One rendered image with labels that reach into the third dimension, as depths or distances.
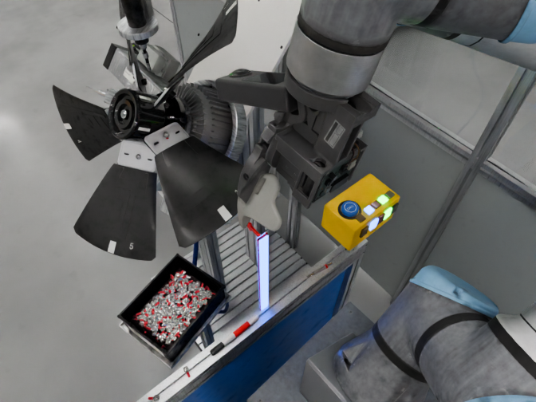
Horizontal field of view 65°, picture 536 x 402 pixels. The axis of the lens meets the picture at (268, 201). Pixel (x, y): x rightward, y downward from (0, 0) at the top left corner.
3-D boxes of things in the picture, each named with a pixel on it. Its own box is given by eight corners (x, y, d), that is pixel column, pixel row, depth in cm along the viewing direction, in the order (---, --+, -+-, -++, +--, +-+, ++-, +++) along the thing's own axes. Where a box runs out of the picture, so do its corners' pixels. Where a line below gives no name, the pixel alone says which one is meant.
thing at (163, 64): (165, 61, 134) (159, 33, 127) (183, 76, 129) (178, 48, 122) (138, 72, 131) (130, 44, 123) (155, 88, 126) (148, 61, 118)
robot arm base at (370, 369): (423, 408, 72) (461, 369, 69) (392, 447, 59) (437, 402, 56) (356, 340, 79) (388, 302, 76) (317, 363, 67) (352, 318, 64)
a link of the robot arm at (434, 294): (420, 329, 73) (472, 271, 69) (461, 396, 61) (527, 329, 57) (366, 306, 70) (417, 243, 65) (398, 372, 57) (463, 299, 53)
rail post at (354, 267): (325, 338, 189) (353, 246, 127) (331, 344, 187) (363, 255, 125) (318, 344, 187) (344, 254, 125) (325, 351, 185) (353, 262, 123)
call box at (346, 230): (362, 197, 114) (370, 171, 106) (391, 221, 110) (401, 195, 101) (319, 228, 108) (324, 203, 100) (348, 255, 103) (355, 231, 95)
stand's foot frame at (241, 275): (255, 218, 228) (254, 210, 222) (313, 278, 207) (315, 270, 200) (154, 285, 204) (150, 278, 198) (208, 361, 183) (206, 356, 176)
